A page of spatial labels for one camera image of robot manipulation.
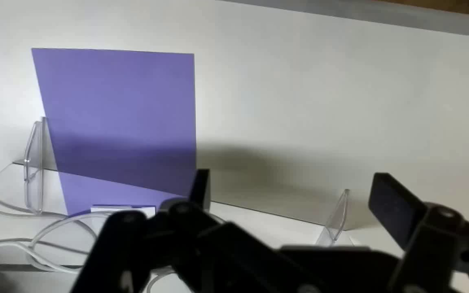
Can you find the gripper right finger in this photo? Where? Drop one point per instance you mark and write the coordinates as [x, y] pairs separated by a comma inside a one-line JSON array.
[[397, 207]]

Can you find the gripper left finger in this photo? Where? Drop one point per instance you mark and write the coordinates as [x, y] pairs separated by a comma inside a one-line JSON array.
[[185, 240]]

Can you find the clear glass barrier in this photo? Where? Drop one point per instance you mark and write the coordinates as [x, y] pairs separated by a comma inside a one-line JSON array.
[[336, 219]]

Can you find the purple cloth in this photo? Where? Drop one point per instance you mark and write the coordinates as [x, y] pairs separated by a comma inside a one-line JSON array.
[[116, 122]]

